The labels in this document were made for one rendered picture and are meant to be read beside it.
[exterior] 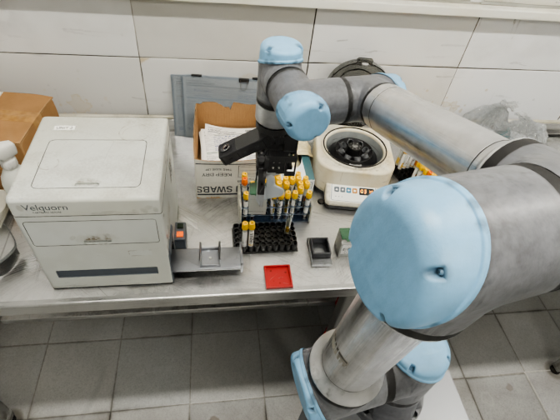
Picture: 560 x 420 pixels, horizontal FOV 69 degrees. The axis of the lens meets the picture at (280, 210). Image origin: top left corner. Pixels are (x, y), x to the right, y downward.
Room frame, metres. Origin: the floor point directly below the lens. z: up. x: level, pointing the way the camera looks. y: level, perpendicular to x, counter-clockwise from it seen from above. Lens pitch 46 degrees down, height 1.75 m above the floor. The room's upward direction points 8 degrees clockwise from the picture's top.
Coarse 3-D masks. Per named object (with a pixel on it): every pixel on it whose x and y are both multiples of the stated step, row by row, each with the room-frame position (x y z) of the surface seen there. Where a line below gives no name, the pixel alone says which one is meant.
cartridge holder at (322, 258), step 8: (312, 240) 0.72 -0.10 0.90; (320, 240) 0.72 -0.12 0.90; (312, 248) 0.68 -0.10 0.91; (320, 248) 0.70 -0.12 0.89; (328, 248) 0.69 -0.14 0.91; (312, 256) 0.67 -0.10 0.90; (320, 256) 0.67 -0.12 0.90; (328, 256) 0.67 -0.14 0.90; (312, 264) 0.65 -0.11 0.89; (320, 264) 0.65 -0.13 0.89; (328, 264) 0.66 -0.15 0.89
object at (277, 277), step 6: (288, 264) 0.64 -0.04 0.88; (264, 270) 0.61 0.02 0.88; (270, 270) 0.62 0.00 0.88; (276, 270) 0.62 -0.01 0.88; (282, 270) 0.62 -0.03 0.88; (288, 270) 0.63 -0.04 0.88; (270, 276) 0.60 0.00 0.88; (276, 276) 0.60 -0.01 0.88; (282, 276) 0.61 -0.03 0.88; (288, 276) 0.61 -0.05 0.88; (270, 282) 0.58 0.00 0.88; (276, 282) 0.58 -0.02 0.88; (282, 282) 0.59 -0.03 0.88; (288, 282) 0.59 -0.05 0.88; (270, 288) 0.56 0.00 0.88; (276, 288) 0.57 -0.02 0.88
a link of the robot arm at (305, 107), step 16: (272, 80) 0.61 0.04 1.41; (288, 80) 0.59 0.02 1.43; (304, 80) 0.60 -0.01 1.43; (320, 80) 0.60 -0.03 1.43; (336, 80) 0.61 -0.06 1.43; (272, 96) 0.59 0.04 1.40; (288, 96) 0.56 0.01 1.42; (304, 96) 0.55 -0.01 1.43; (320, 96) 0.57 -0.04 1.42; (336, 96) 0.58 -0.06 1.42; (288, 112) 0.53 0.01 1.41; (304, 112) 0.53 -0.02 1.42; (320, 112) 0.54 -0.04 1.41; (336, 112) 0.57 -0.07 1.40; (288, 128) 0.52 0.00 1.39; (304, 128) 0.53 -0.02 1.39; (320, 128) 0.54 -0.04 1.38
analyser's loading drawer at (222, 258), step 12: (180, 252) 0.61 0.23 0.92; (192, 252) 0.61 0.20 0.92; (204, 252) 0.62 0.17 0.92; (216, 252) 0.62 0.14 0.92; (228, 252) 0.63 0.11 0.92; (240, 252) 0.62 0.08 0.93; (180, 264) 0.57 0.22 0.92; (192, 264) 0.58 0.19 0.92; (204, 264) 0.57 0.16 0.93; (216, 264) 0.58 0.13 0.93; (228, 264) 0.59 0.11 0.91; (240, 264) 0.60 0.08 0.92
